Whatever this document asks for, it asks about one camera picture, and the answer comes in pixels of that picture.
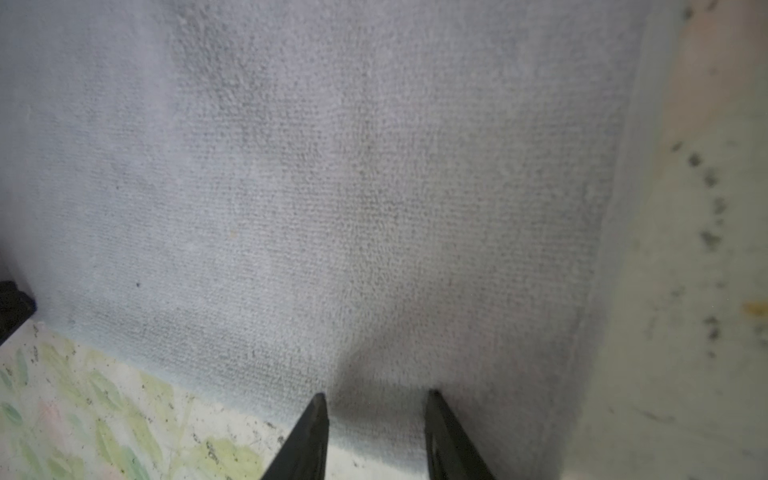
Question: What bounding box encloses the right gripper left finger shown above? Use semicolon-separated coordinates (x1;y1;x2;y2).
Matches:
262;393;329;480

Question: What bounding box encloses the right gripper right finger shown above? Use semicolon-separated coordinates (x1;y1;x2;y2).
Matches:
425;390;495;480

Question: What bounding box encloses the grey towel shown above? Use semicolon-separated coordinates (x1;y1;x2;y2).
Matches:
1;1;682;479

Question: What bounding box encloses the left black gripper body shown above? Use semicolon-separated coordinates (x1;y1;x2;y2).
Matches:
0;280;37;344

